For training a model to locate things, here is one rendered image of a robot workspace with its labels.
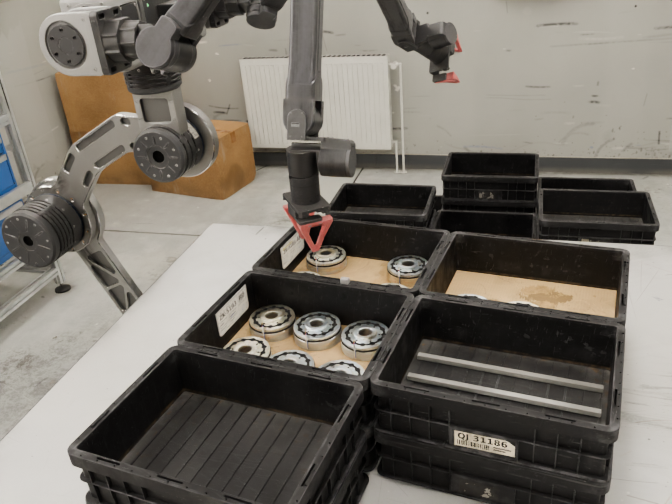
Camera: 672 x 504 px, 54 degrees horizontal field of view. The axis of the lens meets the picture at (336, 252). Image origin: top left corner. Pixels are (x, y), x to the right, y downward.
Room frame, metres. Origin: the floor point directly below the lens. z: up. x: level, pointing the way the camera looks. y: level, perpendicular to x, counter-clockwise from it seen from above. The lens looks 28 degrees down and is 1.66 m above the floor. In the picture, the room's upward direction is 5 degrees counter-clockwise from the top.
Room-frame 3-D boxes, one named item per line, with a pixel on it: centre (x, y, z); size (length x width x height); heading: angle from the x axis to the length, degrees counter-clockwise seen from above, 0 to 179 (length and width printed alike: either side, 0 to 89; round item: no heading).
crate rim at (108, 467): (0.84, 0.21, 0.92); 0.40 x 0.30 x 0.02; 65
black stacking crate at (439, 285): (1.21, -0.40, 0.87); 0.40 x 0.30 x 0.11; 65
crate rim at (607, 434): (0.94, -0.28, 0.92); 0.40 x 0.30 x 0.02; 65
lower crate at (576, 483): (0.94, -0.28, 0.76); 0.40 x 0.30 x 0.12; 65
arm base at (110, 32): (1.36, 0.37, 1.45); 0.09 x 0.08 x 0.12; 162
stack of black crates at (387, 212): (2.43, -0.20, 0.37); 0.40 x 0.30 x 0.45; 72
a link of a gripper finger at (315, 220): (1.16, 0.04, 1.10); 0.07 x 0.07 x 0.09; 20
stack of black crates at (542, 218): (2.19, -0.97, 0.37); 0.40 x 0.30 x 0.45; 72
